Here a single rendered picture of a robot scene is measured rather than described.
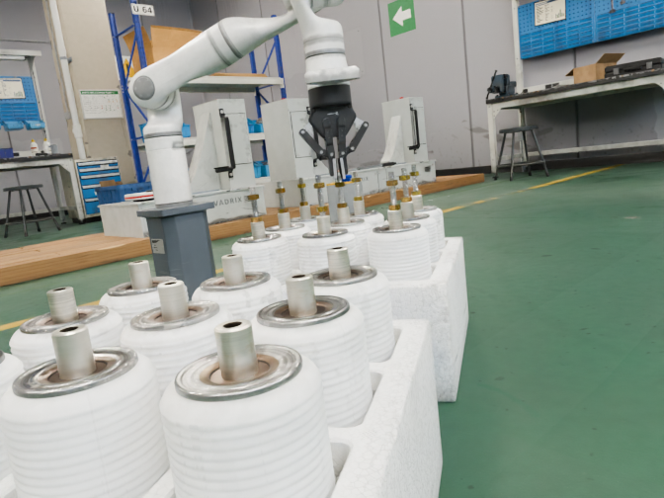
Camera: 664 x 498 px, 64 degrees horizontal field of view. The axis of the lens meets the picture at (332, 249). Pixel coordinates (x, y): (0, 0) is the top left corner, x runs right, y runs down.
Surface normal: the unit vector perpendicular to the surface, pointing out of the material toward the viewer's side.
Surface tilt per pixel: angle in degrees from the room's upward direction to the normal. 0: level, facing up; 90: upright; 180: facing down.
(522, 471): 0
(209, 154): 90
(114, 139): 90
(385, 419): 0
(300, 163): 90
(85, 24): 90
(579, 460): 0
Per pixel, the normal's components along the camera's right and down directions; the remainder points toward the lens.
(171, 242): -0.03, 0.16
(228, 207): 0.69, 0.04
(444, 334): -0.29, 0.19
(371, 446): -0.11, -0.98
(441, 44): -0.72, 0.20
